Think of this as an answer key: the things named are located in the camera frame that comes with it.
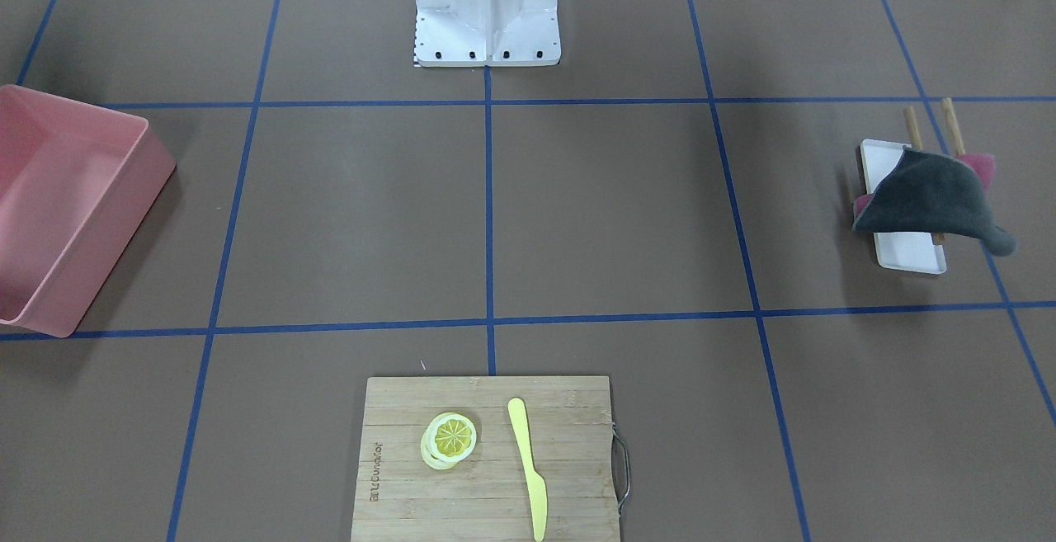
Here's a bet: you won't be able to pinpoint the pink plastic bin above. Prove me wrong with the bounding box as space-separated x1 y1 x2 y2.
1 85 175 337

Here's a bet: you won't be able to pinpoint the grey and pink cloth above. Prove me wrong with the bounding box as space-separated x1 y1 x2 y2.
852 148 1018 257

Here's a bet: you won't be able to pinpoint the lemon slices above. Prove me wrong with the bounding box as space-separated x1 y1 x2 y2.
420 412 478 470

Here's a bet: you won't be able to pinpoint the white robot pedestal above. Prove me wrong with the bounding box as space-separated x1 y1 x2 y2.
412 0 562 68

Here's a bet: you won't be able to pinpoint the white rectangular tray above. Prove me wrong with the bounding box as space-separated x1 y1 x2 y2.
859 139 947 275

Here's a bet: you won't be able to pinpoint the wooden chopstick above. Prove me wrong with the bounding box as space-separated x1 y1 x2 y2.
903 106 945 247
940 97 967 158

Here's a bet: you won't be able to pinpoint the yellow plastic knife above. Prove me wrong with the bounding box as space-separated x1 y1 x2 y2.
507 397 549 541

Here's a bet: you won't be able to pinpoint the bamboo cutting board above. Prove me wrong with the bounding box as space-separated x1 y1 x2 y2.
350 376 621 541

